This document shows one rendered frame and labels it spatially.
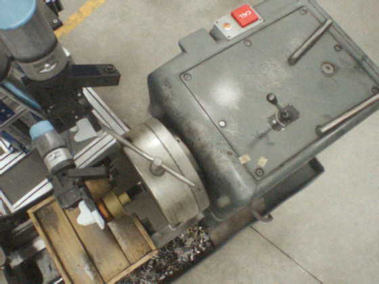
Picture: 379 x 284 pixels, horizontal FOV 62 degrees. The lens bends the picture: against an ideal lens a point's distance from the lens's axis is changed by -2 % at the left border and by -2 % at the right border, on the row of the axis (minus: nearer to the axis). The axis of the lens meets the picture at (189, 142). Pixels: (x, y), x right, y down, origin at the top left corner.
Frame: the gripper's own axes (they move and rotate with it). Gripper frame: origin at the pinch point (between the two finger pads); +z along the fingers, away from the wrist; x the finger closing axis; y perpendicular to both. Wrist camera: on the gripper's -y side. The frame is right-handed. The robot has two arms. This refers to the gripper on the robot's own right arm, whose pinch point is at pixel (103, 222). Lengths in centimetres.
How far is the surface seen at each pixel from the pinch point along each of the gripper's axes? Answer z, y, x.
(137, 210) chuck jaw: 2.2, -9.6, 0.6
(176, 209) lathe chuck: 8.6, -18.3, 7.7
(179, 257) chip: 21, -13, -51
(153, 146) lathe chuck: -7.4, -21.8, 13.1
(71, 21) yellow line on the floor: -162, -36, -110
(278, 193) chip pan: 22, -67, -56
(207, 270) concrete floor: 37, -23, -110
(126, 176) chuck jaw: -6.6, -12.1, 4.7
